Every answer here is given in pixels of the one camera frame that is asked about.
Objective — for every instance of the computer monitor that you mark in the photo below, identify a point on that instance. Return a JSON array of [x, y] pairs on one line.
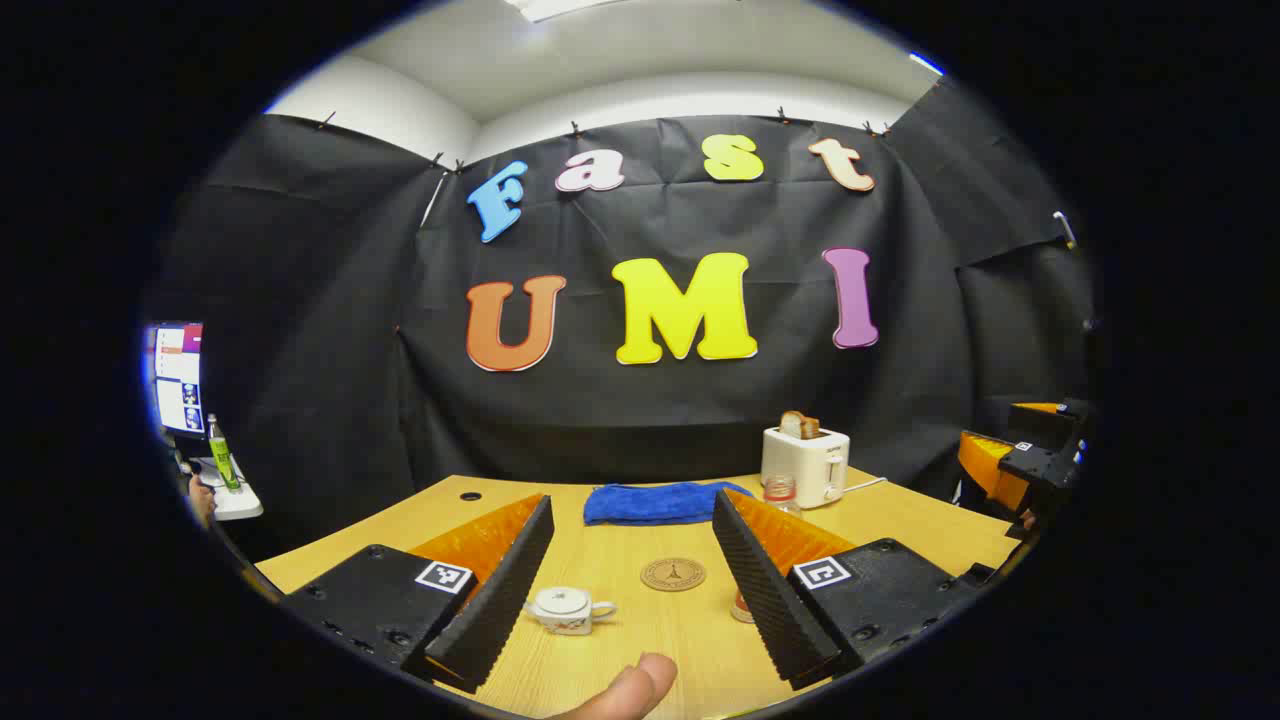
[[178, 378]]

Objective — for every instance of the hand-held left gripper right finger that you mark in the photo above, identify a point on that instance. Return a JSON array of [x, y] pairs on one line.
[[765, 590]]

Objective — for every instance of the white toaster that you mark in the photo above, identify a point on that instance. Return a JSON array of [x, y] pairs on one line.
[[805, 468]]

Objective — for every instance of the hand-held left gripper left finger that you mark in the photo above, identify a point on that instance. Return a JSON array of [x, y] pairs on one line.
[[500, 600]]

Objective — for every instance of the white side table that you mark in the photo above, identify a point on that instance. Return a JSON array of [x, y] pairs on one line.
[[235, 502]]

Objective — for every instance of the toast slice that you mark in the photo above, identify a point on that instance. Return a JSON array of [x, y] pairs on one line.
[[800, 425]]

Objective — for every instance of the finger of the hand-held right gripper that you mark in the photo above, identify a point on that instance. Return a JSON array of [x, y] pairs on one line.
[[1045, 465], [1045, 420]]

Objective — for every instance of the clear plastic water bottle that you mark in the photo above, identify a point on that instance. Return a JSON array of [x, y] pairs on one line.
[[780, 492]]

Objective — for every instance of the green bottle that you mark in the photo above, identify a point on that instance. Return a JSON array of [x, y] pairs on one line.
[[222, 458]]

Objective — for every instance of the round brown coaster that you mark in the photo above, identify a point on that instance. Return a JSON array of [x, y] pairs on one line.
[[673, 574]]

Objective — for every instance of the ceiling light panel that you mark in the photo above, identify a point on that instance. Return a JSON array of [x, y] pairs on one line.
[[560, 8]]

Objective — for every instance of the blue towel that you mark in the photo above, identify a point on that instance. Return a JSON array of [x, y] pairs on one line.
[[660, 503]]

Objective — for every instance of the white floral teacup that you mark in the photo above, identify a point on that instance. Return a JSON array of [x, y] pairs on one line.
[[570, 622]]

